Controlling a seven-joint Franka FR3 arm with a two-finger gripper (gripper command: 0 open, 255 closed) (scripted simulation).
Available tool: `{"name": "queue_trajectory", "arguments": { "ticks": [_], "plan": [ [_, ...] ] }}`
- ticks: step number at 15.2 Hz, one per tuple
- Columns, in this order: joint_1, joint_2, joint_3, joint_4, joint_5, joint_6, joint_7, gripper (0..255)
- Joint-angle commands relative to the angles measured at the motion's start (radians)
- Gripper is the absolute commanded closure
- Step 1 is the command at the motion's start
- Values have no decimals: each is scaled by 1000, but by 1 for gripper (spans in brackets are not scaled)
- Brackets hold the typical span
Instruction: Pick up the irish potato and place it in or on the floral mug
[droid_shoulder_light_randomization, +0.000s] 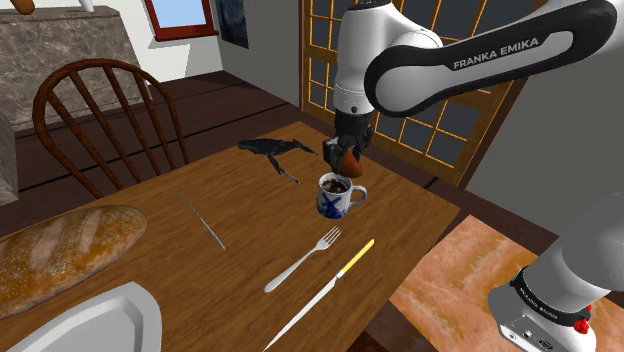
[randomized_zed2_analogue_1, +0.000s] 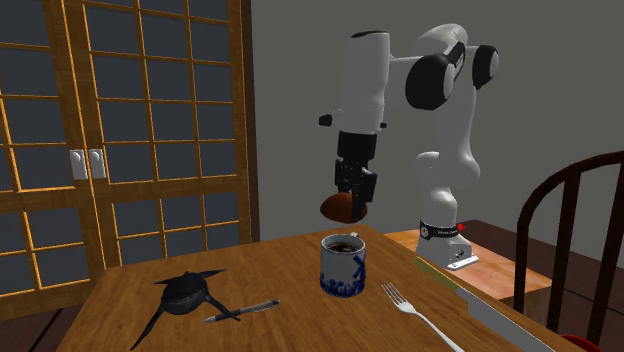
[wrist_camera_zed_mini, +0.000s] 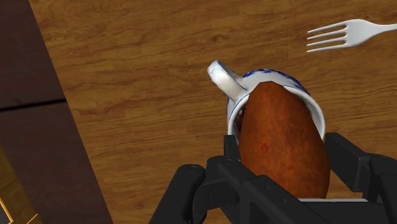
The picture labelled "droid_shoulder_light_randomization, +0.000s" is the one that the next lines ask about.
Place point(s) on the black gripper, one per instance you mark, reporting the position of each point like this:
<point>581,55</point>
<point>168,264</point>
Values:
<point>352,124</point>

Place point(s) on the thin grey metal rod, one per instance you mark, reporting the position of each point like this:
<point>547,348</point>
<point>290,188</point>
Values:
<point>202,221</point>

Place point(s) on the brown wooden chair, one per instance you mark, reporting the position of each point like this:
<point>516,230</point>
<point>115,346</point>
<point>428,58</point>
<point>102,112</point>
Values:
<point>105,102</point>

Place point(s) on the grey marble counter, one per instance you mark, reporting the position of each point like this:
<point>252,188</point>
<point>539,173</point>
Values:
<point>58,68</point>

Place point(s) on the white plate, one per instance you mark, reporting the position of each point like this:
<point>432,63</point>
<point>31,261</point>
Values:
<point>97,322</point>

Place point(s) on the dark whale figure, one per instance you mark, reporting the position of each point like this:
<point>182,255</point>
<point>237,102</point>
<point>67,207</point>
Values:
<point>273,147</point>

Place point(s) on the dark wall picture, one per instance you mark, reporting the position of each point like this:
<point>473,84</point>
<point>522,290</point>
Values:
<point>233,22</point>

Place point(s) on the silver fork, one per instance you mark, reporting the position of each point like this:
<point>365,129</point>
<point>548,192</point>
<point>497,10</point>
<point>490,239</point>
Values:
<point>302,260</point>

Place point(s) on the red framed window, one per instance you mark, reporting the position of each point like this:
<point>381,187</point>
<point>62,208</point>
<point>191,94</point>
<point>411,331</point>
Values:
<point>178,17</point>

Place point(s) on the blue and white mug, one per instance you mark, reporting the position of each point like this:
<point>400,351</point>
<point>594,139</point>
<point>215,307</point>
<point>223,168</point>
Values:
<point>334,197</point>

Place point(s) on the brown rounded object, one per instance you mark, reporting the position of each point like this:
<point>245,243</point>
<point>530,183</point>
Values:
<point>352,164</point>

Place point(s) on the wooden glass paned door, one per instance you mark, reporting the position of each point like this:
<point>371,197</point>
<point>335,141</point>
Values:
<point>429,131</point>

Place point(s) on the orange marbled robot stand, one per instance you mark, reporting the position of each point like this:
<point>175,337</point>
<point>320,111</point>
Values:
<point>463,287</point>

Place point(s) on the brown bread loaf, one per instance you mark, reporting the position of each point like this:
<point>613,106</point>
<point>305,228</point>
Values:
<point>58,253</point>

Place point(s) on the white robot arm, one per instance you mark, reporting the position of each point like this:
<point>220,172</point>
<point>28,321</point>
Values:
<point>404,58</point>

